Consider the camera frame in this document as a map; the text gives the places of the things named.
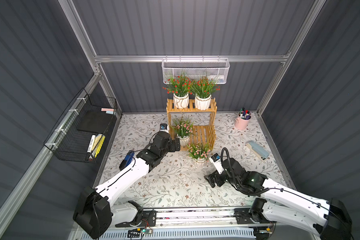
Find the pink flower pot one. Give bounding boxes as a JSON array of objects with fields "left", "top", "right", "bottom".
[{"left": 172, "top": 117, "right": 194, "bottom": 147}]

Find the pink flower pot two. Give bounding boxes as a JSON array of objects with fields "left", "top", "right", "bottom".
[{"left": 188, "top": 143, "right": 211, "bottom": 167}]

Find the red flower pot two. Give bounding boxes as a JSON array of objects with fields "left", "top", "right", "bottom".
[{"left": 163, "top": 73, "right": 192, "bottom": 109}]

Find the red flower pot one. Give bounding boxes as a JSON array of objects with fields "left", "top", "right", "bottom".
[{"left": 189, "top": 76, "right": 220, "bottom": 111}]

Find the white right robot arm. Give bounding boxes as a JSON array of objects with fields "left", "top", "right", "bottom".
[{"left": 205, "top": 154, "right": 353, "bottom": 240}]

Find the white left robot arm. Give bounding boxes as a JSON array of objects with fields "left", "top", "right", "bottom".
[{"left": 73, "top": 131, "right": 181, "bottom": 240}]

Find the wooden two-tier rack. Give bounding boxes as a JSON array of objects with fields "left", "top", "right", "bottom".
[{"left": 166, "top": 98, "right": 217, "bottom": 149}]

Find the light blue stapler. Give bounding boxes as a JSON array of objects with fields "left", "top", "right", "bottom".
[{"left": 246, "top": 141, "right": 270, "bottom": 160}]

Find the floral table mat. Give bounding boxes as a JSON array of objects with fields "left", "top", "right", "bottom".
[{"left": 97, "top": 112, "right": 294, "bottom": 208}]

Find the pink pen cup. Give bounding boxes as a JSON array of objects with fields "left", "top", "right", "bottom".
[{"left": 234, "top": 117, "right": 251, "bottom": 130}]

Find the yellow black marker pack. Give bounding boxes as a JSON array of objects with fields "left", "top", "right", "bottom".
[{"left": 91, "top": 134, "right": 106, "bottom": 159}]

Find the white marker in basket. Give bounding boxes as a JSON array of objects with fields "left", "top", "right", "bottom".
[{"left": 87, "top": 135, "right": 96, "bottom": 153}]

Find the black notebook in basket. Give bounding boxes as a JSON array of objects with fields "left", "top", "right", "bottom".
[{"left": 77, "top": 111, "right": 114, "bottom": 134}]

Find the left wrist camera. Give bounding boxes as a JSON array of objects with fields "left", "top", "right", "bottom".
[{"left": 160, "top": 123, "right": 169, "bottom": 133}]

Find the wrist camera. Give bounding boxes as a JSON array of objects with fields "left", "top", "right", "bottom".
[
  {"left": 160, "top": 123, "right": 169, "bottom": 133},
  {"left": 209, "top": 153, "right": 225, "bottom": 175}
]

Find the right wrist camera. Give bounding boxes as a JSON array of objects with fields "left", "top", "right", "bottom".
[{"left": 209, "top": 153, "right": 225, "bottom": 175}]

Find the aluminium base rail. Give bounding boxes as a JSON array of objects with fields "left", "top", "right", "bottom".
[{"left": 74, "top": 206, "right": 316, "bottom": 229}]

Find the black wire wall basket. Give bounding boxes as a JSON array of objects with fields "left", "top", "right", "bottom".
[{"left": 44, "top": 89, "right": 118, "bottom": 163}]

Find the white wire wall basket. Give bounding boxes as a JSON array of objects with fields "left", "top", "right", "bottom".
[{"left": 162, "top": 57, "right": 230, "bottom": 85}]

